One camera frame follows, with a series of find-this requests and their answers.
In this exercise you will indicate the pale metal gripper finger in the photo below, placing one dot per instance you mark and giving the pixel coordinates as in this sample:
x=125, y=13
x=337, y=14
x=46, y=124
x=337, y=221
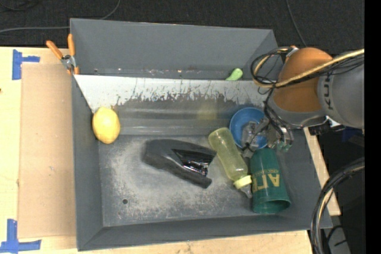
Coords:
x=249, y=131
x=251, y=148

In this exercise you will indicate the blue bowl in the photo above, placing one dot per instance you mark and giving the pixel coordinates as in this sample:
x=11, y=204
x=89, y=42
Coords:
x=241, y=122

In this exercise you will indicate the clear yellowish baby bottle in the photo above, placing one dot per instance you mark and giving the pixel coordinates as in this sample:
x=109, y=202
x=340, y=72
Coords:
x=229, y=154

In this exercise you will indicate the dark green plastic cup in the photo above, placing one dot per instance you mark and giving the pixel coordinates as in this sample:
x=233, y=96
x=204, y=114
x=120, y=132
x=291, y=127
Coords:
x=268, y=184

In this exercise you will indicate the small light green toy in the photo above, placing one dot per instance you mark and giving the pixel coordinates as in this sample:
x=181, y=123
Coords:
x=235, y=75

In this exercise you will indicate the black shiny shoe-shaped object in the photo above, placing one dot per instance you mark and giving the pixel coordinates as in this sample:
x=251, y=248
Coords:
x=166, y=157

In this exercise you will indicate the grey metal bin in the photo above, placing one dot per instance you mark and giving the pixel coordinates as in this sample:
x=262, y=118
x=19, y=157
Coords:
x=166, y=205

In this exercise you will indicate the yellow lemon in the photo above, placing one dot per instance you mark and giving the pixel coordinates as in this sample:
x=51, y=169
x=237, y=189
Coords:
x=106, y=125

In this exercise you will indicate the brown cardboard board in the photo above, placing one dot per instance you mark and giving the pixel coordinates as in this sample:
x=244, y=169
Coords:
x=44, y=151

